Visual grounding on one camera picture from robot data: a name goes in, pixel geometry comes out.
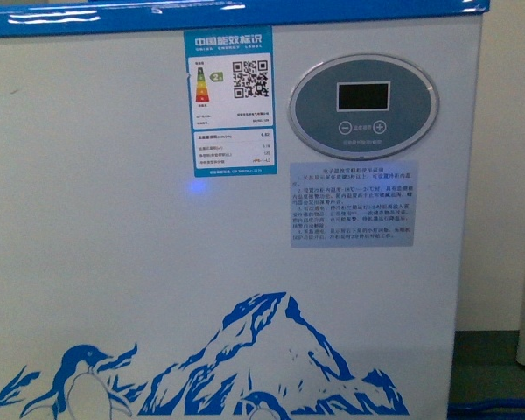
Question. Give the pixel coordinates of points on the white blue chest freezer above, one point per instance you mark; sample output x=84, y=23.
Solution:
x=130, y=288

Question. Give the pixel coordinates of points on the blue energy efficiency label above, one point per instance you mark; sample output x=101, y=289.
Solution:
x=231, y=97

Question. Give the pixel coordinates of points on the oval grey control panel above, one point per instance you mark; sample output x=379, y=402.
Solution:
x=363, y=106

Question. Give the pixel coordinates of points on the pale blue instruction sticker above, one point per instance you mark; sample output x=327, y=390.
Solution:
x=353, y=204

